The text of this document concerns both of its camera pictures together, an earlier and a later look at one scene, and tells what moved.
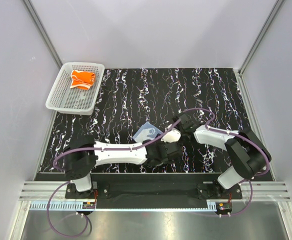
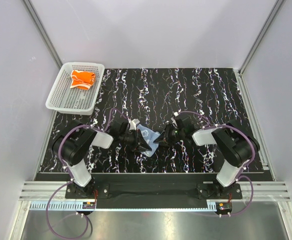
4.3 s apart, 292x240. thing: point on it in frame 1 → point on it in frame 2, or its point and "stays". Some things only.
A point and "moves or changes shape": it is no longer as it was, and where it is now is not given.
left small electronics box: x=88 y=205 stays
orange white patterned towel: x=82 y=79 stays
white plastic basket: x=76 y=91 stays
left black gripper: x=159 y=142 → x=139 y=144
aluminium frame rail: x=47 y=190 stays
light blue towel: x=147 y=131 moves or changes shape
